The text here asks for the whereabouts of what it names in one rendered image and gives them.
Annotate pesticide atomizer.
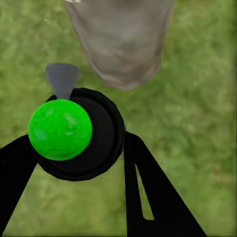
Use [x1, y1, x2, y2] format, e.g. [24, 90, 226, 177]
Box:
[28, 63, 125, 182]

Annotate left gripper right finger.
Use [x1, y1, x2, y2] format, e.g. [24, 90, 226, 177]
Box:
[123, 131, 207, 237]

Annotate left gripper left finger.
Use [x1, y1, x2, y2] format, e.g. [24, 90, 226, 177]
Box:
[0, 135, 37, 237]

